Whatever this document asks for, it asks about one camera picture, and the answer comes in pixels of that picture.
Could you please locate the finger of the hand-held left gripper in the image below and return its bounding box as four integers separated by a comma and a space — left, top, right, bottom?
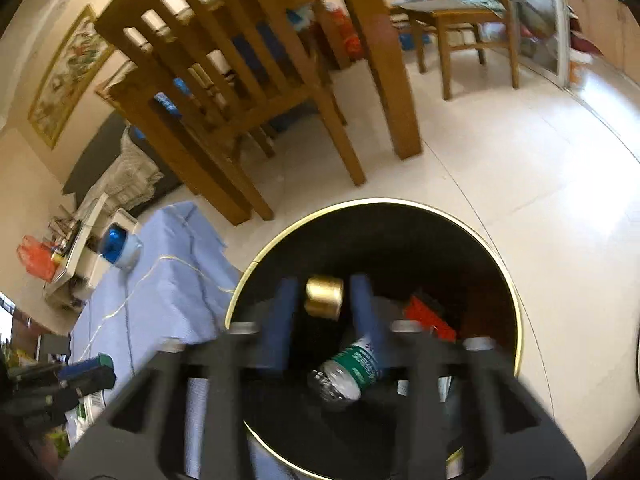
56, 356, 105, 382
64, 366, 117, 395

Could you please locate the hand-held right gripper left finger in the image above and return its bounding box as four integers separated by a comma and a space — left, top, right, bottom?
55, 277, 302, 480

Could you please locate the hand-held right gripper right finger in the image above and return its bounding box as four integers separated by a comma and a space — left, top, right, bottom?
350, 272, 587, 480

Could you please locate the clear plastic water bottle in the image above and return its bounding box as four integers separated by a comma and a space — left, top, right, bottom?
307, 337, 386, 411

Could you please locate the black gold-rim trash bin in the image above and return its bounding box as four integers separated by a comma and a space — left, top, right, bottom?
224, 199, 523, 480

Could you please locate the red packet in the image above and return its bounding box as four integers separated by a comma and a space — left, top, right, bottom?
402, 294, 457, 343

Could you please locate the orange plastic bag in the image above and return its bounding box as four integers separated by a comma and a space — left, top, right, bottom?
17, 235, 57, 284

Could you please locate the white coffee table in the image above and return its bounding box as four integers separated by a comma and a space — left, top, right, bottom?
44, 192, 142, 312

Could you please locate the blue striped tablecloth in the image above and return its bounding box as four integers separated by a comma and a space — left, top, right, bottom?
65, 201, 251, 480

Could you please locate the blue-lid glass jar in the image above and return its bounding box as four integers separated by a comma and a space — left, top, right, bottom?
97, 225, 144, 272

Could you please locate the white lace sofa cover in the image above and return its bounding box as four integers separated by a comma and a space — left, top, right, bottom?
102, 130, 167, 211

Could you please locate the dark grey sofa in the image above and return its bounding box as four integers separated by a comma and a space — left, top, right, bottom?
62, 110, 183, 211

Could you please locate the wooden dining table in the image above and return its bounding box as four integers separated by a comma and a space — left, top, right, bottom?
280, 0, 423, 161

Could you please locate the blue shopping bag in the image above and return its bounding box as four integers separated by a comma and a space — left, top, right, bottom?
152, 76, 198, 113

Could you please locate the tall-back wooden chair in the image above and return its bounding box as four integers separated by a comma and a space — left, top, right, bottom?
94, 0, 368, 226

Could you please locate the red gift bag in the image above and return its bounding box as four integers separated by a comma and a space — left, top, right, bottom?
320, 2, 367, 62

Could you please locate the framed horse painting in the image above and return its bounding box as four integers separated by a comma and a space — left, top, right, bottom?
27, 4, 117, 151

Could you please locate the cushioned wooden chair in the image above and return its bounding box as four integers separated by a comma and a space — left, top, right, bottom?
390, 0, 521, 101

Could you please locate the glass sliding door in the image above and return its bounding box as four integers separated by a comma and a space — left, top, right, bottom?
445, 0, 572, 92

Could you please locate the wooden cabinet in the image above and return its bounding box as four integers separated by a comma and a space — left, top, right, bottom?
560, 0, 640, 77

